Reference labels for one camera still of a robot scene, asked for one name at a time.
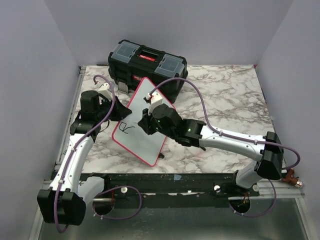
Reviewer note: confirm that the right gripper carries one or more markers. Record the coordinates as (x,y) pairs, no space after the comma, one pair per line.
(145,122)

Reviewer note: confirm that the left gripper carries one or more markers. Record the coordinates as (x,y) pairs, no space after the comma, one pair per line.
(121,110)

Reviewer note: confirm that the pink framed whiteboard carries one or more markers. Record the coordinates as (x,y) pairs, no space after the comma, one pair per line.
(131,137)

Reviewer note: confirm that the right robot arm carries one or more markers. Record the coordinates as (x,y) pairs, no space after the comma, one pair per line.
(265,151)

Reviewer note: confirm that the black plastic toolbox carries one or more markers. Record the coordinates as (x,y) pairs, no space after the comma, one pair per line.
(130,62)

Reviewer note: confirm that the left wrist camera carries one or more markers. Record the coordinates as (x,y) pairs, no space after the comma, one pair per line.
(105,89)

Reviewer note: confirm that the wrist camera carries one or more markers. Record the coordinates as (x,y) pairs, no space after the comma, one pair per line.
(105,89)
(154,100)

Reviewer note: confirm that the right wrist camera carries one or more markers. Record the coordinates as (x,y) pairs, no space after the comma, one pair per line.
(154,100)

